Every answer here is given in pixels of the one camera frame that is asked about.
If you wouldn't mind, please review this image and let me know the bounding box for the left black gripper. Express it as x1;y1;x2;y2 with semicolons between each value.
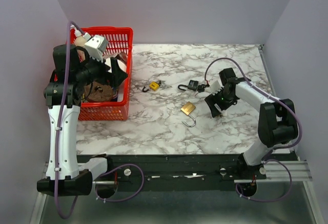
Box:
75;49;129;88

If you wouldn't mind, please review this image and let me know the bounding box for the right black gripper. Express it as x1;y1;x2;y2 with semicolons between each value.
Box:
204;87;235;117

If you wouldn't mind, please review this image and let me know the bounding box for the large brass padlock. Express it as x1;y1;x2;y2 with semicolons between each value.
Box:
180;101;196;128

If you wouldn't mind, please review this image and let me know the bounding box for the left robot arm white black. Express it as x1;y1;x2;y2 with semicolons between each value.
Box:
36;44;128;196

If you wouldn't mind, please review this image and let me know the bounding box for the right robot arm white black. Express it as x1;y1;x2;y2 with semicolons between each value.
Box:
205;68;298;179

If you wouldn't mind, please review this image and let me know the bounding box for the brown round wicker item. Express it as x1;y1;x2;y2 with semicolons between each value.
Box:
83;82;114;103

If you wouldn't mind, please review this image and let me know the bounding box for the black padlock with keys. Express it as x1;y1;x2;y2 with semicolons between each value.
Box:
177;80;210;93

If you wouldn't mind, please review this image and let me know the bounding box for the red plastic basket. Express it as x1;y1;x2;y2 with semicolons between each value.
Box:
65;27;133;121

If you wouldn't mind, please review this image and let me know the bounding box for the small yellow padlock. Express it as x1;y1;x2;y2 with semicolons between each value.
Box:
142;80;161;93

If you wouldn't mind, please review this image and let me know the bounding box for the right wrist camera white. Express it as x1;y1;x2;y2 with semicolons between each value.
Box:
210;80;221;94

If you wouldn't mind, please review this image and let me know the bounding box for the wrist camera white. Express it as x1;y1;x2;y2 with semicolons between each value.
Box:
85;35;108;62
210;80;221;94

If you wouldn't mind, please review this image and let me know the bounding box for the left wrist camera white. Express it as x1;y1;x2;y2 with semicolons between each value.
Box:
85;35;108;62

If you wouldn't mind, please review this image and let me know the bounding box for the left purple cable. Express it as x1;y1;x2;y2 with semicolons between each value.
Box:
53;21;144;219

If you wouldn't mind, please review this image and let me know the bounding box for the purple cable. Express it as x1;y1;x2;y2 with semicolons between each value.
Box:
53;21;144;219
204;57;304;203

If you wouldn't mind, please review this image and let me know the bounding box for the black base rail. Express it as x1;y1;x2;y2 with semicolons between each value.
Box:
76;153;300;193

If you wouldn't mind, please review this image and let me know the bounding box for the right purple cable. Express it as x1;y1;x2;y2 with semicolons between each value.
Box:
204;57;304;203

